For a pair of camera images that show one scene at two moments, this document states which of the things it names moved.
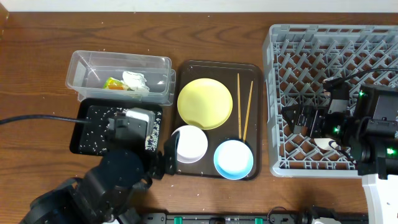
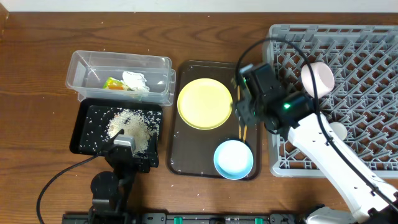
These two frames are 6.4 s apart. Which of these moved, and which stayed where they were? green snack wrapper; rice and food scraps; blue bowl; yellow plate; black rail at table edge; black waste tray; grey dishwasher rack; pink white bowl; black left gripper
Moved: black left gripper; pink white bowl; rice and food scraps
Stayed: blue bowl; green snack wrapper; black rail at table edge; black waste tray; grey dishwasher rack; yellow plate
